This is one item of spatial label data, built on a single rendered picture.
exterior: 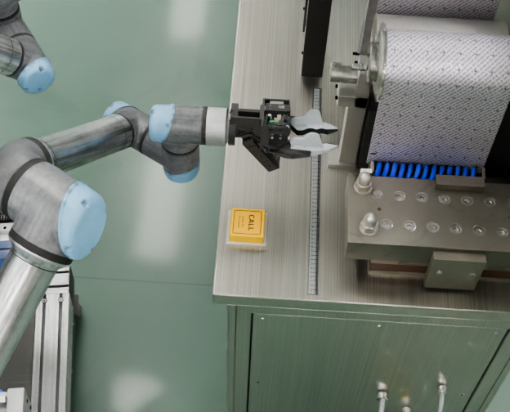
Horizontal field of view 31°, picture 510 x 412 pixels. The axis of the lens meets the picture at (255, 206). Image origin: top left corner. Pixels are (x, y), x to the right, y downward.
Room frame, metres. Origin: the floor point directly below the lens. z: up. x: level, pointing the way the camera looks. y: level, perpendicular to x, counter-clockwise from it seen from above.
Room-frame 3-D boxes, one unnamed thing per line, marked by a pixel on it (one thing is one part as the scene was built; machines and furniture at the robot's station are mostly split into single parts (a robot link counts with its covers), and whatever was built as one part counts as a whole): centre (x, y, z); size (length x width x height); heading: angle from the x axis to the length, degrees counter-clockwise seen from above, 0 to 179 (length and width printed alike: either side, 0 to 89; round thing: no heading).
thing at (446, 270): (0.93, -0.39, 0.96); 0.10 x 0.03 x 0.11; 89
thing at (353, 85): (1.24, -0.18, 1.05); 0.06 x 0.05 x 0.31; 89
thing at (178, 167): (1.15, 0.17, 1.01); 0.11 x 0.08 x 0.11; 58
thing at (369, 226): (0.98, -0.22, 1.05); 0.04 x 0.04 x 0.04
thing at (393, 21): (1.32, -0.35, 1.17); 0.26 x 0.12 x 0.12; 89
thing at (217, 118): (1.15, 0.08, 1.11); 0.08 x 0.05 x 0.08; 179
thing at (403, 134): (1.14, -0.34, 1.11); 0.23 x 0.01 x 0.18; 89
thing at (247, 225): (1.05, 0.01, 0.91); 0.07 x 0.07 x 0.02; 89
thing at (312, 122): (1.17, -0.11, 1.11); 0.09 x 0.03 x 0.06; 98
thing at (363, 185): (1.07, -0.21, 1.05); 0.04 x 0.04 x 0.04
